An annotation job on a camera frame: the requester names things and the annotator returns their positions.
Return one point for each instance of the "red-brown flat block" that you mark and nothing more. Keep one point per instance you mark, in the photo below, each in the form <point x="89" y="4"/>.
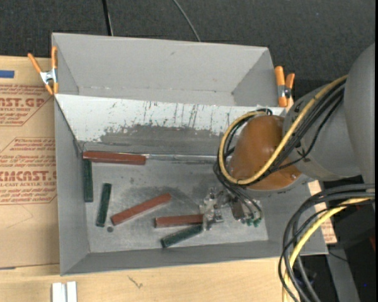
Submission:
<point x="140" y="209"/>
<point x="178" y="221"/>
<point x="113" y="157"/>

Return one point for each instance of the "dark green flat block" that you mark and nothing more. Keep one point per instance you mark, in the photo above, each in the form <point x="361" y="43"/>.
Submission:
<point x="103" y="204"/>
<point x="88" y="181"/>
<point x="181" y="235"/>

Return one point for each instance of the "grey metal bin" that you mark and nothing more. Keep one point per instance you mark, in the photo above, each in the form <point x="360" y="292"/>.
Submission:
<point x="163" y="61"/>

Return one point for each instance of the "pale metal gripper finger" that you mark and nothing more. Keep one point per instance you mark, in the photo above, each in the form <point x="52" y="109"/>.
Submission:
<point x="215" y="219"/>
<point x="215" y="200"/>

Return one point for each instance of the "brown cardboard board, red print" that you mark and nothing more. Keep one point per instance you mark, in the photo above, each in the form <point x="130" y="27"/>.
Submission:
<point x="22" y="231"/>

